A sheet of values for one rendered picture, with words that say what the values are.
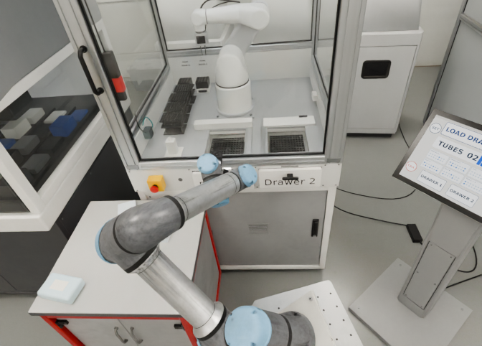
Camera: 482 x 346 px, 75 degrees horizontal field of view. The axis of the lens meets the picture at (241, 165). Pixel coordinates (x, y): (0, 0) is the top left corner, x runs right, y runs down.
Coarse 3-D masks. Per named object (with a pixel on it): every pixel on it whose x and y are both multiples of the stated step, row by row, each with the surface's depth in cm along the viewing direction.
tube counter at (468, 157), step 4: (468, 152) 114; (472, 152) 113; (476, 152) 113; (468, 156) 114; (472, 156) 113; (476, 156) 112; (480, 156) 112; (468, 160) 114; (472, 160) 113; (476, 160) 112; (480, 160) 112; (476, 164) 112; (480, 164) 111
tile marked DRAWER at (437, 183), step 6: (420, 174) 123; (426, 174) 122; (432, 174) 121; (420, 180) 123; (426, 180) 122; (432, 180) 121; (438, 180) 119; (444, 180) 118; (432, 186) 120; (438, 186) 119
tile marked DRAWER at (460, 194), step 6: (450, 186) 116; (456, 186) 115; (450, 192) 116; (456, 192) 115; (462, 192) 114; (468, 192) 112; (456, 198) 115; (462, 198) 113; (468, 198) 112; (474, 198) 111; (468, 204) 112; (474, 204) 111
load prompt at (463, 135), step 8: (448, 128) 119; (456, 128) 118; (464, 128) 116; (448, 136) 119; (456, 136) 117; (464, 136) 116; (472, 136) 114; (480, 136) 113; (472, 144) 114; (480, 144) 112
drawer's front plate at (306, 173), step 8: (288, 168) 145; (296, 168) 144; (304, 168) 144; (312, 168) 143; (320, 168) 143; (264, 176) 147; (272, 176) 147; (280, 176) 146; (296, 176) 146; (304, 176) 146; (312, 176) 145; (320, 176) 145; (264, 184) 150; (272, 184) 150; (288, 184) 150; (296, 184) 149; (304, 184) 149; (312, 184) 149; (320, 184) 149
